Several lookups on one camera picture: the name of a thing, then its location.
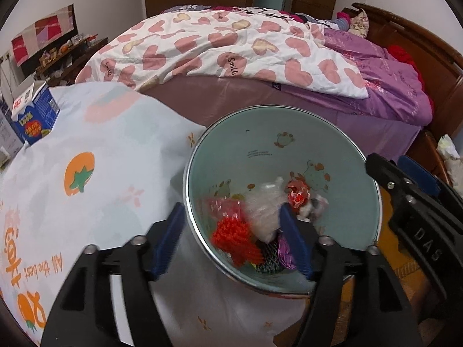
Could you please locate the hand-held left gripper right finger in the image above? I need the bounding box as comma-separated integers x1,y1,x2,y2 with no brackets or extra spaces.
278,203,425,347

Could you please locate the red knitted cloth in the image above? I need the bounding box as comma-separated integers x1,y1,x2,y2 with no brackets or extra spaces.
388,44,425,82

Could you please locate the white orange-print tablecloth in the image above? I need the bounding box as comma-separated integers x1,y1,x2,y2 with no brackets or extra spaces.
0,81,319,347

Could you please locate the blue milk carton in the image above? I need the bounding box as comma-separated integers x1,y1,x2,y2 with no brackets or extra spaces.
11,80,61,146

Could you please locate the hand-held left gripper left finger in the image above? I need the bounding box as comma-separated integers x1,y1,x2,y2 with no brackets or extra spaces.
40,202,186,347

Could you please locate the black braided rope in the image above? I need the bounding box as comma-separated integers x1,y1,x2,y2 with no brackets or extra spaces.
254,242,285,272

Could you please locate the light blue trash bin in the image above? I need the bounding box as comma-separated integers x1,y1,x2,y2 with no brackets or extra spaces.
183,105,383,298

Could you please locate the floral pillow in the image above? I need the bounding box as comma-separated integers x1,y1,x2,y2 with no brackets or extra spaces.
348,9,370,39

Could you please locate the purple foil wrapper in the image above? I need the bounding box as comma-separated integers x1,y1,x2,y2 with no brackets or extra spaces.
277,234,302,270

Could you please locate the pink plastic bag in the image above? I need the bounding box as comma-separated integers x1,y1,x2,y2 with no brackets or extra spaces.
205,197,247,225

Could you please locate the wooden headboard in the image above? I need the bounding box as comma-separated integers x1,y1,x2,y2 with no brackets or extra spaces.
352,2,463,146

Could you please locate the dark wooden tv stand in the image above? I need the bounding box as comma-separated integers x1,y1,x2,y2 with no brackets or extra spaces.
33,34,110,88

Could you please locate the mauve bed sheet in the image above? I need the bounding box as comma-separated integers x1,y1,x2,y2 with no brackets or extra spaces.
139,77,422,164

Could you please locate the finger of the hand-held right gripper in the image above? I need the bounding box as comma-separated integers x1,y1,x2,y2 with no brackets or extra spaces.
397,155,463,222
365,153,419,225

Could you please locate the white crumpled tissue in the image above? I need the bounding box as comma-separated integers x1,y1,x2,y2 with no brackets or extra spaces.
436,134,463,186

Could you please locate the purple blanket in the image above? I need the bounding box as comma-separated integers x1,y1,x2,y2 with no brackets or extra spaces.
321,27,435,128

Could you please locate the pink heart-print quilt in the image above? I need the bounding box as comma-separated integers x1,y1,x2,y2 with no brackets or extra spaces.
75,9,370,99

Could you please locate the clear plastic wrapper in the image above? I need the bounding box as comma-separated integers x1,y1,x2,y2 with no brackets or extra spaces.
245,176,291,243

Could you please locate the tall white blue carton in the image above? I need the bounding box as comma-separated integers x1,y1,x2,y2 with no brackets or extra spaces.
0,93,25,160

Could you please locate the red crinkled bag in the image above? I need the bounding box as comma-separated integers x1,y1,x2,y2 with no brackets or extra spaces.
211,217,263,269

